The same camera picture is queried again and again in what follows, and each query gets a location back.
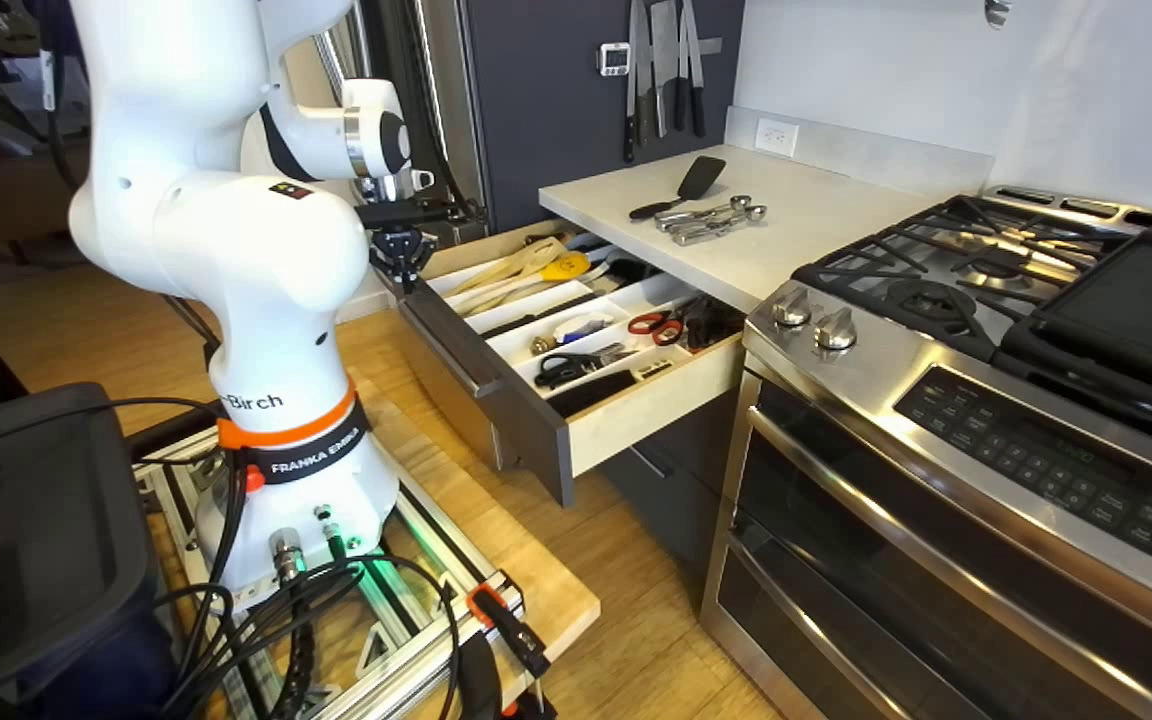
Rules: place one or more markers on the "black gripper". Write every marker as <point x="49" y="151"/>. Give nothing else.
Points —
<point x="402" y="238"/>

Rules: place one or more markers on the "grey kitchen drawer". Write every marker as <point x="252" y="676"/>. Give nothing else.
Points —
<point x="509" y="422"/>

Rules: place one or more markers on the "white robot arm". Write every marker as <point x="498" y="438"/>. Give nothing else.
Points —
<point x="204" y="182"/>

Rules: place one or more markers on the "yellow smiley spatula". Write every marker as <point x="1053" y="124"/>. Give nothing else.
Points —
<point x="565" y="266"/>

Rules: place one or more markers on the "stainless steel refrigerator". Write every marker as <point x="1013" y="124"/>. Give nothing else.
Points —
<point x="382" y="39"/>

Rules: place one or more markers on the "white cutlery organizer tray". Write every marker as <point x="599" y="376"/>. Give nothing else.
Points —
<point x="521" y="318"/>

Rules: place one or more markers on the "metal utensil on counter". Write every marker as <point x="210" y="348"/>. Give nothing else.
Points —
<point x="710" y="222"/>

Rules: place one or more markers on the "black spatula on counter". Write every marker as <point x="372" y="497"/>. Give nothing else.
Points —
<point x="703" y="175"/>

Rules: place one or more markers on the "wooden platform board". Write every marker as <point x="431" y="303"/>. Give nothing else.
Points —
<point x="552" y="599"/>

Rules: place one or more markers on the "grey lower cabinet drawers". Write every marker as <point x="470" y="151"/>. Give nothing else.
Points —
<point x="673" y="480"/>

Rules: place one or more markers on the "left stove knob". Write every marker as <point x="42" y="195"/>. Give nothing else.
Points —
<point x="792" y="308"/>

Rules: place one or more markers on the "stove knob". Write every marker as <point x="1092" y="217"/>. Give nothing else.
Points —
<point x="836" y="333"/>
<point x="792" y="308"/>

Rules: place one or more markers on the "right stove knob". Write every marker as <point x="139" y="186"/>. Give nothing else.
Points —
<point x="836" y="333"/>

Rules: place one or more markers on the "black chair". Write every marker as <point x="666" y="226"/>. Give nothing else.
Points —
<point x="79" y="630"/>

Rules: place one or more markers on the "stainless steel stove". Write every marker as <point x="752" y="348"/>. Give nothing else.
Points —
<point x="925" y="531"/>

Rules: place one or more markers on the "black griddle plate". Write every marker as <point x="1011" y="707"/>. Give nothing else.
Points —
<point x="1097" y="330"/>

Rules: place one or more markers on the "red handled scissors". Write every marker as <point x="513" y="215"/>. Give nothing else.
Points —
<point x="658" y="324"/>

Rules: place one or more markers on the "knives on wall rack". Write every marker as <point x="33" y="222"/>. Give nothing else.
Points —
<point x="666" y="70"/>

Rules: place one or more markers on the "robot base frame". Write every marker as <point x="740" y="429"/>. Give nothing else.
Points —
<point x="413" y="624"/>

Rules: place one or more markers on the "wall power outlet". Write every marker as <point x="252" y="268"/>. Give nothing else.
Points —
<point x="777" y="137"/>

